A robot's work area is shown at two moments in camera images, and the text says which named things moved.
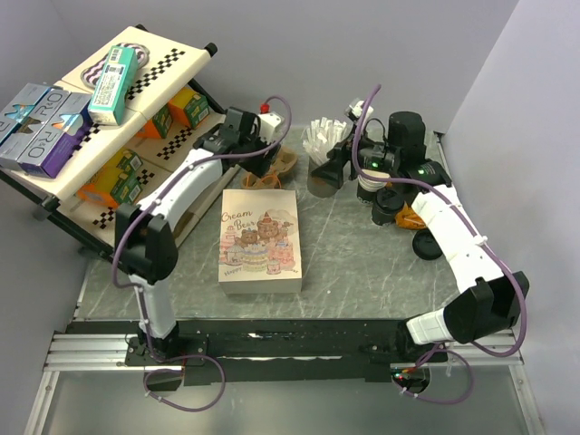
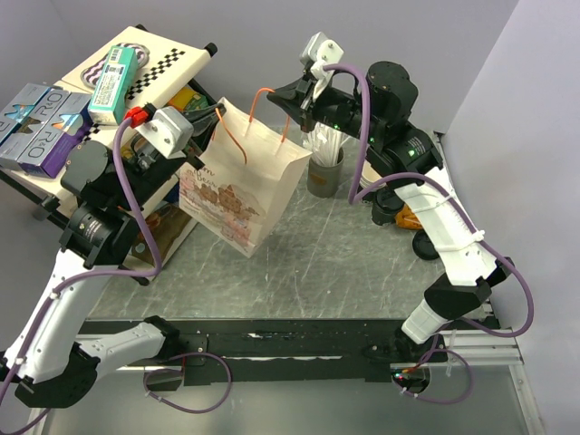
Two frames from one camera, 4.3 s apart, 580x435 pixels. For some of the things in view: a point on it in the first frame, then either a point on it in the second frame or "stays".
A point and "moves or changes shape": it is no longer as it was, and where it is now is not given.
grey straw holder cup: (316, 186) stays
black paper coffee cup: (387, 203) stays
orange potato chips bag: (408, 218) stays
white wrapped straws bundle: (322, 133) stays
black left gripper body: (259, 164) to (142, 163)
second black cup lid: (425, 245) stays
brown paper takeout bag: (259, 249) moves or changes shape
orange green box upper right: (188, 106) stays
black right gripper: (332, 171) to (294, 100)
